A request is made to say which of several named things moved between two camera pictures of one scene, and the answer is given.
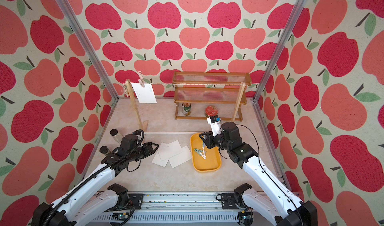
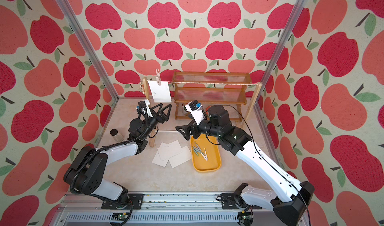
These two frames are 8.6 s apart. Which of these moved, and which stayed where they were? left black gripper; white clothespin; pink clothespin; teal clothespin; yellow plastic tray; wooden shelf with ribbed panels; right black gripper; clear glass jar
Moved: right black gripper; pink clothespin; left black gripper
Stayed: teal clothespin; wooden shelf with ribbed panels; clear glass jar; yellow plastic tray; white clothespin
